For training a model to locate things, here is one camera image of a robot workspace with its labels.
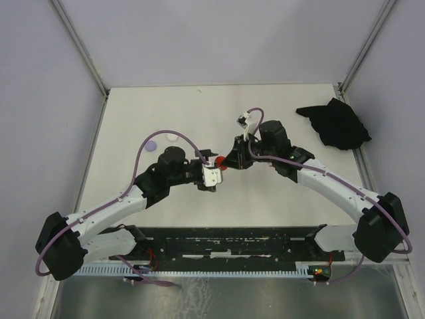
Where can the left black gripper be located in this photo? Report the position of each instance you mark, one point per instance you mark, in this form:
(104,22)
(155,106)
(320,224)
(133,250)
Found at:
(211,189)

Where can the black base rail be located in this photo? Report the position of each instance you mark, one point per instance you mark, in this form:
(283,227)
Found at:
(230,249)

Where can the red earbud charging case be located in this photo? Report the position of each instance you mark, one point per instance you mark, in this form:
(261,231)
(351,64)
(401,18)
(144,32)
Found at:
(219,162)

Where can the purple charging case left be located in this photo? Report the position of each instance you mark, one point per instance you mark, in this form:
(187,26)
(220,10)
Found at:
(150,146)

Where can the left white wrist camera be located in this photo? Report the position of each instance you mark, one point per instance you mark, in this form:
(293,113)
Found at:
(212,176)

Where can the black cloth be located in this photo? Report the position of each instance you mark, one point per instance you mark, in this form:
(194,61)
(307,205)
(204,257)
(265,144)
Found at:
(337,125)

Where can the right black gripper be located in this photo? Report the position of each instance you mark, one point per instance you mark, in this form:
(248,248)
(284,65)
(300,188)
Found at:
(237,157)

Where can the white earbud charging case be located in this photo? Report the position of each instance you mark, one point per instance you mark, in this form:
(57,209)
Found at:
(172,137)

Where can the aluminium frame post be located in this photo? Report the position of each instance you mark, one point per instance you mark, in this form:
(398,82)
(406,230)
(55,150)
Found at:
(373,34)
(76,40)

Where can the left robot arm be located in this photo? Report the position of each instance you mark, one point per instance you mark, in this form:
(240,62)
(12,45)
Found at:
(65,244)

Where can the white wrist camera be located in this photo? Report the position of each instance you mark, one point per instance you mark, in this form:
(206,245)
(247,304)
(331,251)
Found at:
(212,176)
(248,124)

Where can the left aluminium frame post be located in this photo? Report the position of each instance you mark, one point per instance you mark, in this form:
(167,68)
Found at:
(76,40)

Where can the right aluminium frame post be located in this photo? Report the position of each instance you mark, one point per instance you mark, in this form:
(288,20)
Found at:
(373,34)

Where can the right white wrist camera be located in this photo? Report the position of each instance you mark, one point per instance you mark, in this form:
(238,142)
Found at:
(248,124)

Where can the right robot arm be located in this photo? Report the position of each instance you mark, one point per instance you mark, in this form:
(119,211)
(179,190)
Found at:
(379,223)

